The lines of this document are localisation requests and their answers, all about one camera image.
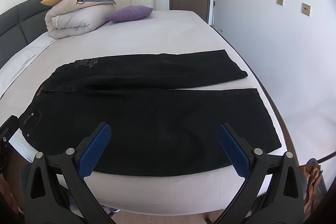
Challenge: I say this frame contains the purple pillow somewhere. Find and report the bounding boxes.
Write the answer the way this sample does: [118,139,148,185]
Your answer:
[106,5,154,24]

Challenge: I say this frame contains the white pillow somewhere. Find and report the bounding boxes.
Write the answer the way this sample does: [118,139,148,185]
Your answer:
[45,0,112,39]

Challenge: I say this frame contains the bed with white sheet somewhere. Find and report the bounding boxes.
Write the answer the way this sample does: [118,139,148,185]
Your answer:
[0,10,292,214]

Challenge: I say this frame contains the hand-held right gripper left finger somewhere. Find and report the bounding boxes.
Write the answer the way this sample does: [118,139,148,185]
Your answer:
[23,122,116,224]

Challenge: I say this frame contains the black pants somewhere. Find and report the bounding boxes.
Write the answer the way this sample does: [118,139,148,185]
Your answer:
[19,49,282,178]

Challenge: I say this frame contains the grey padded headboard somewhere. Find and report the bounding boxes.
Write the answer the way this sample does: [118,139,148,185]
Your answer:
[0,0,54,69]

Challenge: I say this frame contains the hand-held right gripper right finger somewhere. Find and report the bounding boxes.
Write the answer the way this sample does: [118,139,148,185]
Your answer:
[210,123,308,224]

